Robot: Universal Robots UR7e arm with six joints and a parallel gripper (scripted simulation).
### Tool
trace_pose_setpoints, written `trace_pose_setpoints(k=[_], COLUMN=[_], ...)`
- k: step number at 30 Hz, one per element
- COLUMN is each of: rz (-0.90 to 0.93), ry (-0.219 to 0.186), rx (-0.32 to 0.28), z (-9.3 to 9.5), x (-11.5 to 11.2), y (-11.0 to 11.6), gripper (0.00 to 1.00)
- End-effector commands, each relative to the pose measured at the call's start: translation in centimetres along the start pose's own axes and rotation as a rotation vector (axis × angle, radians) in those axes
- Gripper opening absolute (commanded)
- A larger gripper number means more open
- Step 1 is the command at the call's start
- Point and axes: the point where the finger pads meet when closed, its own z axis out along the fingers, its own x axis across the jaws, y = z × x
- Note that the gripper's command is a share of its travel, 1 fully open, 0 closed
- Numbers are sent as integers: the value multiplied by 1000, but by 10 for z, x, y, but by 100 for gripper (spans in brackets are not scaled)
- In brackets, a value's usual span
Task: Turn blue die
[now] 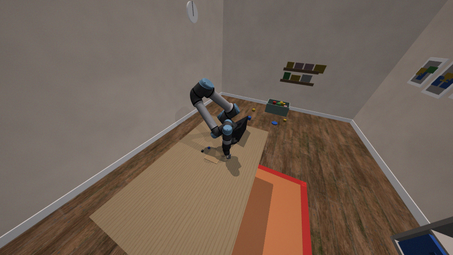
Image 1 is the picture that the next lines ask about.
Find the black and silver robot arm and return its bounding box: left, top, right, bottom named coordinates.
left=190, top=78, right=240, bottom=141

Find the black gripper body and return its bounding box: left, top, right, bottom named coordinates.
left=222, top=137, right=237, bottom=156

